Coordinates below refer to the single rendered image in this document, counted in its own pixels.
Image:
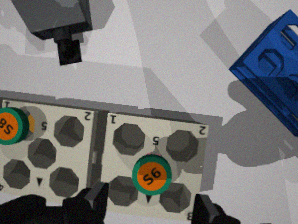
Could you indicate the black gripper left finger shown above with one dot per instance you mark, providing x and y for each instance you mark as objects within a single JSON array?
[{"x": 81, "y": 209}]

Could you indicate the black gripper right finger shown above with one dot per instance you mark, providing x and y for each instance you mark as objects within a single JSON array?
[{"x": 204, "y": 212}]

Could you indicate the grey button box with green button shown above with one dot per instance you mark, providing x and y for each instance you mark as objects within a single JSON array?
[{"x": 57, "y": 19}]

